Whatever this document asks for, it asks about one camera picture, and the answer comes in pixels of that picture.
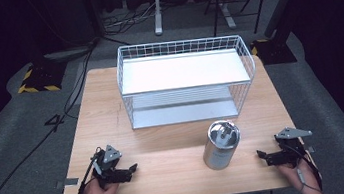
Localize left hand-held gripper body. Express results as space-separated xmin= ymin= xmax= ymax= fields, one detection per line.
xmin=89 ymin=142 xmax=127 ymax=190

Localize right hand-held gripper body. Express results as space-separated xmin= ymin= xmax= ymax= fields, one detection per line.
xmin=272 ymin=123 xmax=318 ymax=168

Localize silver metal can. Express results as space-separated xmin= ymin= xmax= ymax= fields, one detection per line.
xmin=198 ymin=117 xmax=246 ymax=173

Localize white wire shelf rack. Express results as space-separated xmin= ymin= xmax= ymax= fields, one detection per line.
xmin=112 ymin=29 xmax=263 ymax=133

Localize person's right hand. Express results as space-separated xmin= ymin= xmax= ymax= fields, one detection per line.
xmin=275 ymin=154 xmax=324 ymax=194

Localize grey tape strip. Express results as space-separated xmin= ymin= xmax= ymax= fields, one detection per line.
xmin=54 ymin=176 xmax=81 ymax=190

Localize black yellow striped stand base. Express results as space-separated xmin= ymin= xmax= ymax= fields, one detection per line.
xmin=248 ymin=34 xmax=298 ymax=68
xmin=13 ymin=57 xmax=71 ymax=97

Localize long black floor cable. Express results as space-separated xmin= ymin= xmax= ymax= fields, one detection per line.
xmin=0 ymin=39 xmax=120 ymax=194

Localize bundle of floor cables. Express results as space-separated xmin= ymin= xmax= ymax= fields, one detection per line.
xmin=99 ymin=0 xmax=165 ymax=38

